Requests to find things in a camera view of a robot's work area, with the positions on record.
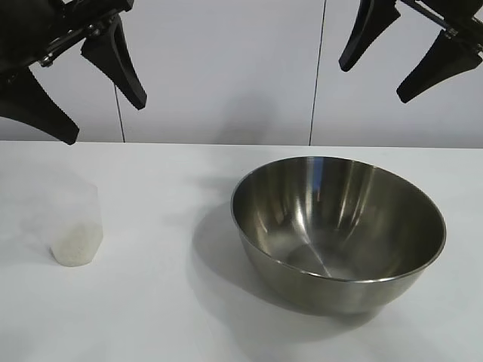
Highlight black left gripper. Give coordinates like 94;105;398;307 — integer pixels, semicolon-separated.
0;0;147;146

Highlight clear plastic measuring cup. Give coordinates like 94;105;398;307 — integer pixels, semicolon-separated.
22;183;104;268

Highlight stainless steel mixing bowl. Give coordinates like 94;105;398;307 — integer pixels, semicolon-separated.
230;155;448;314

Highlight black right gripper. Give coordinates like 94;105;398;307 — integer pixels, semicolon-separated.
338;0;483;105

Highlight white rice grains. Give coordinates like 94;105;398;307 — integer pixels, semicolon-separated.
51;221;103;268

